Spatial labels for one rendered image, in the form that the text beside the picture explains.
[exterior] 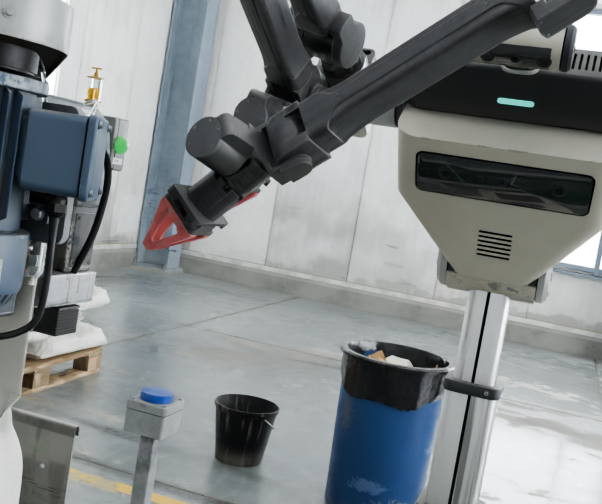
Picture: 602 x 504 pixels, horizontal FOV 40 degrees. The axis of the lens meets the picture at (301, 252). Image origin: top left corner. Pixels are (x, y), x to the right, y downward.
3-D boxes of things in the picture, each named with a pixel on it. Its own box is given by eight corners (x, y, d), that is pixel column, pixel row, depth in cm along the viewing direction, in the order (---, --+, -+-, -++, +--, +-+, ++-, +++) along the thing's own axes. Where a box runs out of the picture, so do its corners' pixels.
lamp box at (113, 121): (122, 171, 144) (130, 120, 143) (108, 170, 140) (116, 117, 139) (85, 165, 146) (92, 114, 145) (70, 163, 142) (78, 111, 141)
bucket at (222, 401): (279, 458, 385) (288, 404, 383) (256, 476, 357) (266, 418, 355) (221, 442, 394) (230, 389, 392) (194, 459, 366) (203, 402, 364)
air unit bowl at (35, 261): (46, 278, 119) (52, 236, 119) (34, 279, 116) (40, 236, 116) (29, 274, 120) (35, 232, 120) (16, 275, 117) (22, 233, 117)
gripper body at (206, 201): (162, 191, 109) (204, 157, 108) (195, 195, 119) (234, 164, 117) (188, 231, 108) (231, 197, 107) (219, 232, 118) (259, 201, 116)
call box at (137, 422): (180, 430, 154) (185, 399, 154) (160, 441, 147) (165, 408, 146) (143, 420, 157) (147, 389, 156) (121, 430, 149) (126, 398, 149)
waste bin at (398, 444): (437, 501, 364) (463, 357, 359) (416, 543, 315) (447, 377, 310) (333, 472, 378) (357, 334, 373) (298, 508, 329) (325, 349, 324)
